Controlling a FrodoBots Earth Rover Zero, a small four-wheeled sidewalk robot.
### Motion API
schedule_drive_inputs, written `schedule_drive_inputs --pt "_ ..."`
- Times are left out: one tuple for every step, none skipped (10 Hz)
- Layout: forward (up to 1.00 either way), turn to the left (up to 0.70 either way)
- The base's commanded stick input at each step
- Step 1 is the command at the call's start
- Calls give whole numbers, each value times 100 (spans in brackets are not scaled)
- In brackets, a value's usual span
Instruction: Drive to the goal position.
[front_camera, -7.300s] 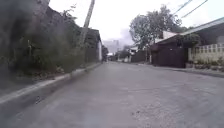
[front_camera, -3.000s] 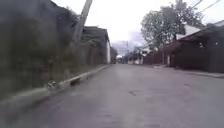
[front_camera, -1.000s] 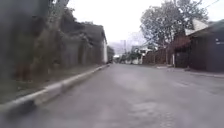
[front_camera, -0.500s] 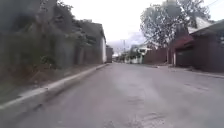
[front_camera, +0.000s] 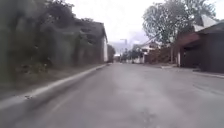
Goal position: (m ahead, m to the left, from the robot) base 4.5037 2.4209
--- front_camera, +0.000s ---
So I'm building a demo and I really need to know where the dark bush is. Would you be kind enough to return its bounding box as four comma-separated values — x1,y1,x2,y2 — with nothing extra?
107,44,116,64

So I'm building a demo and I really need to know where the dark building with white gable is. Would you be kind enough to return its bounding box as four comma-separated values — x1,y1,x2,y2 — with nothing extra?
75,20,110,64

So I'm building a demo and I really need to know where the white house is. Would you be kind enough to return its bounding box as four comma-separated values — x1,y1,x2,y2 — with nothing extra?
132,40,162,64

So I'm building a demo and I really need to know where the grey asphalt road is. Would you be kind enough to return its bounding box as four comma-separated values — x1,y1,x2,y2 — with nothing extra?
0,62,224,128

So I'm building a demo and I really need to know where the pale concrete kerb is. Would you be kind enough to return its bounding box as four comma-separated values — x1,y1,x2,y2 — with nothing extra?
0,63,108,111

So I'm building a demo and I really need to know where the overgrown grass verge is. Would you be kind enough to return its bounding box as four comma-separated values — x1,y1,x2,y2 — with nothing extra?
0,63,104,98

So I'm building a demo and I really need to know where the large leafy tree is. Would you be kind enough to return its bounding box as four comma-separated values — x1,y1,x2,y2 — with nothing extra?
142,0,218,46

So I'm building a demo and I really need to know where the dark building with sloped roof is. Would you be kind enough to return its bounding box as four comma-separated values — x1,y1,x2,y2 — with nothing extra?
173,14,224,74

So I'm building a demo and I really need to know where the red brick wall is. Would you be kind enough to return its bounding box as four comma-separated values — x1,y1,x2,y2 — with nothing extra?
145,45,174,65

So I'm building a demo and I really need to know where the ivy-covered wall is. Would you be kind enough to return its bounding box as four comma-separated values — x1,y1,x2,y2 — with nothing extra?
0,0,105,76

